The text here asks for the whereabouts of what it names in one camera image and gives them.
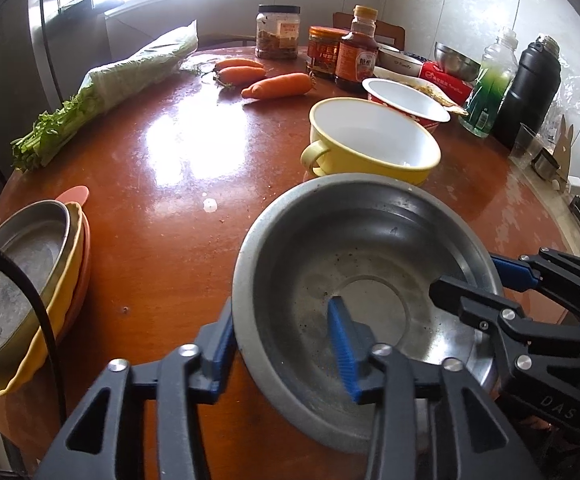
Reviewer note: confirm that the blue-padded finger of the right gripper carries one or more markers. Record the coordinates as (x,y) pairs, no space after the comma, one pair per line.
(516,275)

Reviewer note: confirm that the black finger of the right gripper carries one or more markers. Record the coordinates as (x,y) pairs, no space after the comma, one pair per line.
(503,320)

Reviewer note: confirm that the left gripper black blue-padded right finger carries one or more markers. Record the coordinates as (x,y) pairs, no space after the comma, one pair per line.
(431,421)

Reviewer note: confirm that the large steel bowl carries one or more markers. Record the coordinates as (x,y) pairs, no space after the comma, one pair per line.
(377,243)

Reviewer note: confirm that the white paper bowl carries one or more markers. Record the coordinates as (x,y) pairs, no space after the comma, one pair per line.
(407,101)

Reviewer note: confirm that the yellow handled bowl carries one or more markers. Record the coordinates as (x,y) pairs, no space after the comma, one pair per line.
(355,135)

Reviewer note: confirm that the small metal cup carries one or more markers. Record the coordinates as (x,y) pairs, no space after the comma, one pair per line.
(545,165)

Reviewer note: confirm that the clear glass cup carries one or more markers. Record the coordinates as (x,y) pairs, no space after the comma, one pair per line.
(527,145)

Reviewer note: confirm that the wooden rabbit ornament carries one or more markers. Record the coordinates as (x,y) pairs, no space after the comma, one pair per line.
(562,151)

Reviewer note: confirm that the red tissue pack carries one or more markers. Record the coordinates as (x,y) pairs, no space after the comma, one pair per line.
(454,88)

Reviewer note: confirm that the yellow scalloped plate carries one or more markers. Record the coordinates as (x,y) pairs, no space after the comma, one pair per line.
(14,375)

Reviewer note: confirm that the black thermos flask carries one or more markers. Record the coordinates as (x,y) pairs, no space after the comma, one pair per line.
(531,92)

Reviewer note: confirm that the white dish of pickles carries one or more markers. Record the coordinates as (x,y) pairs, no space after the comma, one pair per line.
(423,86)

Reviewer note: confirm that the steel plate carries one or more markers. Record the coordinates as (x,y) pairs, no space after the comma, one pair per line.
(33,246)

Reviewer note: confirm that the green liquid plastic bottle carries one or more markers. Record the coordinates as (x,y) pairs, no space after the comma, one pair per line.
(499,65)

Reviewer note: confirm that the small steel bowl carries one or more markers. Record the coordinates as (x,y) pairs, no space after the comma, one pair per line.
(455,64)

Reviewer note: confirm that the white ceramic bowl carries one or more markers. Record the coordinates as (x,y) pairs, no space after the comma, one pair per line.
(398,62)

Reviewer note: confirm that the brown sauce bottle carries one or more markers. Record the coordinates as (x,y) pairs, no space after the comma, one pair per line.
(357,51)

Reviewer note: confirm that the wooden chair back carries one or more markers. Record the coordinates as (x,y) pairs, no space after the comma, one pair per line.
(396,34)

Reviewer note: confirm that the large near carrot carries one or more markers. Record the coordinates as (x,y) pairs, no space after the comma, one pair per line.
(277,87)

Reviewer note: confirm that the red-lid chili jar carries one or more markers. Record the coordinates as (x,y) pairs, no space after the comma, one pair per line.
(322,48)

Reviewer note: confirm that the middle carrot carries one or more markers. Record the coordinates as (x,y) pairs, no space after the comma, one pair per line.
(240,76)

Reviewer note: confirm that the bagged celery bunch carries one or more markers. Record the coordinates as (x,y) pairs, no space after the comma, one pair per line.
(102,89)

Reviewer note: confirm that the far small carrot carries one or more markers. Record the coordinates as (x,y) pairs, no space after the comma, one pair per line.
(236,62)

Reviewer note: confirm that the curved wooden chair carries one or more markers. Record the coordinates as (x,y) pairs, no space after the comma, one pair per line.
(211,41)

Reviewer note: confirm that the black-lid clear jar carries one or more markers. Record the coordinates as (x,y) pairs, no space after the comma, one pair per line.
(277,32)

